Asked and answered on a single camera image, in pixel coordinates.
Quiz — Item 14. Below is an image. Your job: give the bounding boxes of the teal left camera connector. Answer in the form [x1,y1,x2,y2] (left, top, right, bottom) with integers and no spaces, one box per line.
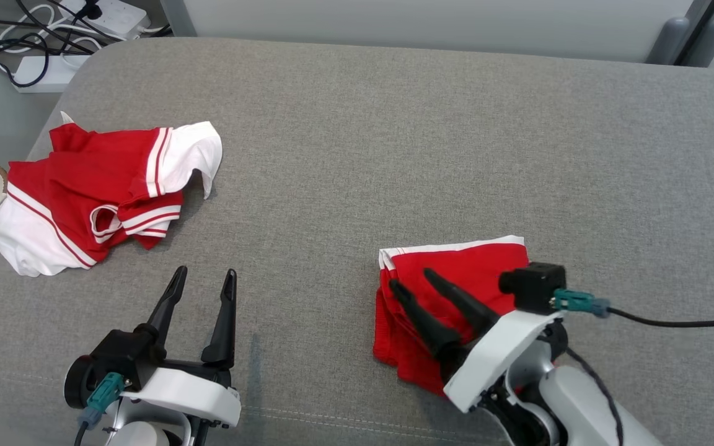
[78,372,126,429]

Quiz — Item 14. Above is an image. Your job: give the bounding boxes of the red white sports jersey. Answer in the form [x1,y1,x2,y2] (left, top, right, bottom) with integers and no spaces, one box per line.
[0,111,223,278]

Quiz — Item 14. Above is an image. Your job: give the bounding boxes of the teal camera connector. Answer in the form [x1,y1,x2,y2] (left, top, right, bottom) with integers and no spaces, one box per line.
[78,372,126,429]
[552,289,611,319]

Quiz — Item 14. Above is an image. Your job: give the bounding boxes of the black right camera cable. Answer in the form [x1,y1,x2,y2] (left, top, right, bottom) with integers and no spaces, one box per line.
[605,307,714,328]

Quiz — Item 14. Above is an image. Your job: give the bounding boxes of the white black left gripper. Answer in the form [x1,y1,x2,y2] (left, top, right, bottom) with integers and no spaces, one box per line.
[137,266,242,429]

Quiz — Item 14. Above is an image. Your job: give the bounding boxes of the grey partition post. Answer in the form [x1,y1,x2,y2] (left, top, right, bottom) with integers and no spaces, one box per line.
[682,0,714,68]
[159,0,198,37]
[645,15,691,66]

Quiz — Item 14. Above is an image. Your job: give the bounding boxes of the teal right camera connector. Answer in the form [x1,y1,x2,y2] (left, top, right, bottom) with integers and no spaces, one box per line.
[552,289,611,319]

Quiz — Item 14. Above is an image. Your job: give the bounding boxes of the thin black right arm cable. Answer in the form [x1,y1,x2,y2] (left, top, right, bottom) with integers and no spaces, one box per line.
[565,347,625,446]

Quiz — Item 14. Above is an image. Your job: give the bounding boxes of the red white-trimmed shorts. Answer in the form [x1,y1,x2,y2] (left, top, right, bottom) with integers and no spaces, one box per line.
[372,235,530,397]

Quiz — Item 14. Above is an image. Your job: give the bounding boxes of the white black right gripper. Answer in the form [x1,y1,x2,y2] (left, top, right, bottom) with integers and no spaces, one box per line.
[389,270,564,413]

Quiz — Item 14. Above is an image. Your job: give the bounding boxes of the white power strip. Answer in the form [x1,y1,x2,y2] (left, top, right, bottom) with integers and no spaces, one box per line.
[12,55,91,94]
[59,0,151,39]

